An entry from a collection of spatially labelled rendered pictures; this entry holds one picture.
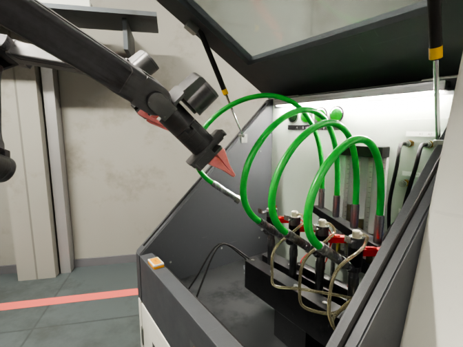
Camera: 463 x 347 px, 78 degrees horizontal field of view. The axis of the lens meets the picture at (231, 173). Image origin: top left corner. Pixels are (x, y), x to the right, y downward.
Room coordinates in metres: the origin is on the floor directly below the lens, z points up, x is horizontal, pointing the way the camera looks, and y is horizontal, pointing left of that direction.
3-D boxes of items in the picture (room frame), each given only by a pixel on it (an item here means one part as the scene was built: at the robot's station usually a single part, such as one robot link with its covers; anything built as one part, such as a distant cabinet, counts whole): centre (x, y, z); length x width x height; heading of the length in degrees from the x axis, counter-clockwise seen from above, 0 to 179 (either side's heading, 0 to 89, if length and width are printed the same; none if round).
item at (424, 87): (0.88, -0.32, 1.43); 0.54 x 0.03 x 0.02; 35
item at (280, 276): (0.63, -0.17, 0.91); 0.34 x 0.10 x 0.15; 35
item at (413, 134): (0.68, -0.46, 1.20); 0.13 x 0.03 x 0.31; 35
